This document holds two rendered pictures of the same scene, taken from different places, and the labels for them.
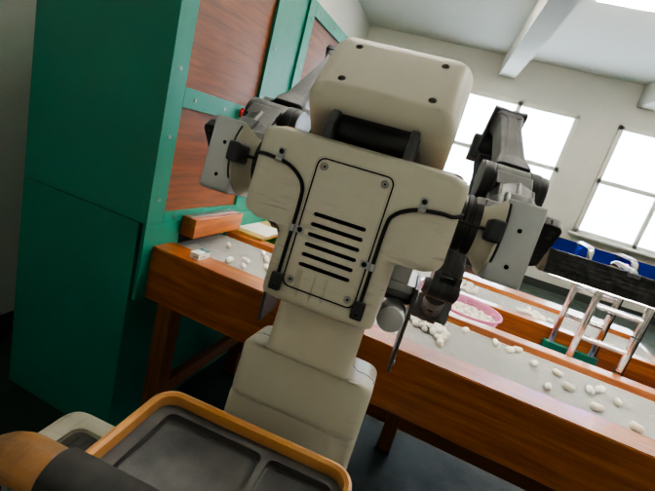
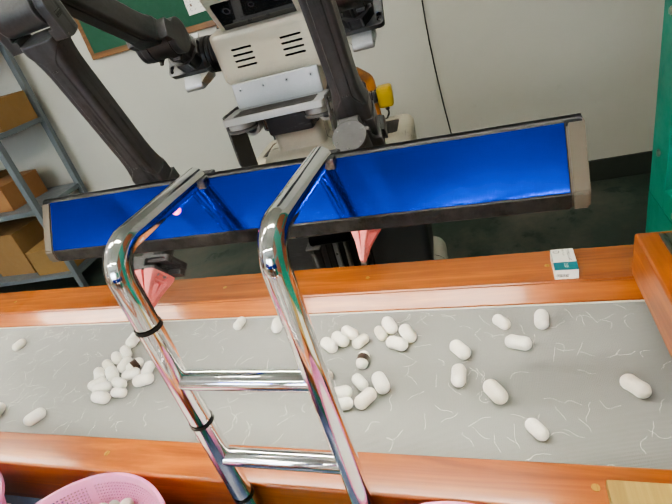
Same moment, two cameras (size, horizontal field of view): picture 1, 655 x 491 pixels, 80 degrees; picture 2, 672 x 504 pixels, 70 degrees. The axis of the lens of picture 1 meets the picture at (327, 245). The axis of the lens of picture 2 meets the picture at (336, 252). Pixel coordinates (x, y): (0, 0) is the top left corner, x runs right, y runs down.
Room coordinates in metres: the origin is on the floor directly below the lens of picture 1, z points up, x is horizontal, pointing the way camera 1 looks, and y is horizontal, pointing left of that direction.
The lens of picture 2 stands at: (1.87, 0.11, 1.26)
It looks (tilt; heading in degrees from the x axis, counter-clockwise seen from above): 29 degrees down; 186
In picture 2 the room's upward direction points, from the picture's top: 16 degrees counter-clockwise
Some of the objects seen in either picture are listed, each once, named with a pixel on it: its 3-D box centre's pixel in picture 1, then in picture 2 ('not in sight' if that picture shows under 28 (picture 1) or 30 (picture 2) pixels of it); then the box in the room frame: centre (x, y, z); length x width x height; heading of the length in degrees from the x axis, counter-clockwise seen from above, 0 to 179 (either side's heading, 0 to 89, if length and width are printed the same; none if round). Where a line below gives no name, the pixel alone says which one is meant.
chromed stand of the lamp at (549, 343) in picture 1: (584, 301); not in sight; (1.57, -1.07, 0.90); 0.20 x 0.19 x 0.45; 74
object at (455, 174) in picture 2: not in sight; (269, 195); (1.38, 0.00, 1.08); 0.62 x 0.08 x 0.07; 74
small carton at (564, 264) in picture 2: (200, 254); (564, 263); (1.21, 0.39, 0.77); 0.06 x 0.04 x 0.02; 164
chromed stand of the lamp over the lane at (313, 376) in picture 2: not in sight; (289, 365); (1.46, -0.03, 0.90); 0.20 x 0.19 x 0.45; 74
